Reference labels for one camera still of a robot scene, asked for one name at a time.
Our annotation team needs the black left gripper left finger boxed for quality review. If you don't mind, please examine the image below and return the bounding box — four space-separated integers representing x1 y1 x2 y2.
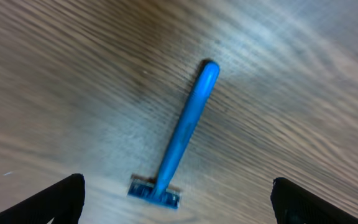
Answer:
0 174 85 224

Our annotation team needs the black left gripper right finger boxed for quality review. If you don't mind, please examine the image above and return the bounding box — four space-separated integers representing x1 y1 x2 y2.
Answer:
270 177 358 224

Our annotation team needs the blue disposable razor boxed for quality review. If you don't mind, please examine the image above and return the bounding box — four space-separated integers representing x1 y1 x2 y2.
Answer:
127 60 220 209

